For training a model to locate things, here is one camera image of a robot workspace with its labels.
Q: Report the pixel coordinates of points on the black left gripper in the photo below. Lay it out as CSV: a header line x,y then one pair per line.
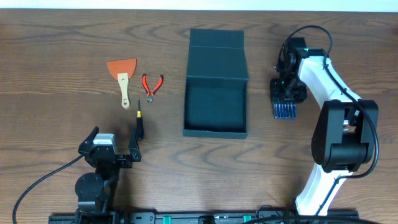
x,y
116,157

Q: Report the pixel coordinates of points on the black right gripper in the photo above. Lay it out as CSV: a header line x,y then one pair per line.
x,y
276,93

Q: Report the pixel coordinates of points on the blue drill bit case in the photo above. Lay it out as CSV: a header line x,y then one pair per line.
x,y
285,111

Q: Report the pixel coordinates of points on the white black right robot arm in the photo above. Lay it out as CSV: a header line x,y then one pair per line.
x,y
345,136

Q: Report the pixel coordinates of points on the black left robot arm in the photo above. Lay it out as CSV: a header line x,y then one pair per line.
x,y
96,190

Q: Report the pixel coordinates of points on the black yellow screwdriver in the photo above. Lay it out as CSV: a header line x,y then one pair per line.
x,y
139,122

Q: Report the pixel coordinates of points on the black open gift box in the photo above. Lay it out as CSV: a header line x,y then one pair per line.
x,y
215,103

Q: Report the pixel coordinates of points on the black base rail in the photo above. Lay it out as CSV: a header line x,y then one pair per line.
x,y
169,218

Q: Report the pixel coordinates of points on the red scraper wooden handle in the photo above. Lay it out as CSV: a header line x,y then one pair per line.
x,y
122,71

